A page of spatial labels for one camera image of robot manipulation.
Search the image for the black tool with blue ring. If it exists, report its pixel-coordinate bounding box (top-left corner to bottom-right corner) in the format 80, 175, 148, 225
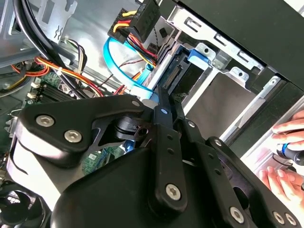
276, 142, 304, 166

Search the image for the person's left hand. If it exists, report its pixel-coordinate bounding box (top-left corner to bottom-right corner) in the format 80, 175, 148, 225
258, 165, 304, 203

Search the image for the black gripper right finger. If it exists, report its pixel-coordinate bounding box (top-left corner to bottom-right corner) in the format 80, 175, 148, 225
171, 94, 299, 228

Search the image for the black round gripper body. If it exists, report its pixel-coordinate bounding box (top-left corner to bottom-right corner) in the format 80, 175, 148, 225
49, 115, 299, 228

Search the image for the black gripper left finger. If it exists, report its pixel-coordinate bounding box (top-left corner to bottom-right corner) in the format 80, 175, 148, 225
7, 86, 189, 214

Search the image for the person's right hand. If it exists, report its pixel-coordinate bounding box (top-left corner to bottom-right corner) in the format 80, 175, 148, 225
272, 110, 304, 143

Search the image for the hard disk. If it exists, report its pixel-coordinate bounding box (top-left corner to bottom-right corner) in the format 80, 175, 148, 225
142, 44, 216, 100

